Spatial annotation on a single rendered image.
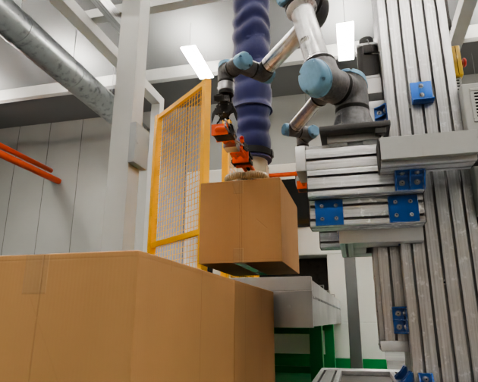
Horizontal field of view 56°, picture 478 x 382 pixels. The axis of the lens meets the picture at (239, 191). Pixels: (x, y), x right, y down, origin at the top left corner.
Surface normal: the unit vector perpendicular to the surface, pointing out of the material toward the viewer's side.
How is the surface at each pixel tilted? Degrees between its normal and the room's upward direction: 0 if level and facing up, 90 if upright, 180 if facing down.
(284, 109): 90
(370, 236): 90
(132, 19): 90
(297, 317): 90
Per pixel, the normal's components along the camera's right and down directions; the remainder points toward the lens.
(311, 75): -0.78, -0.05
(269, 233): -0.25, -0.27
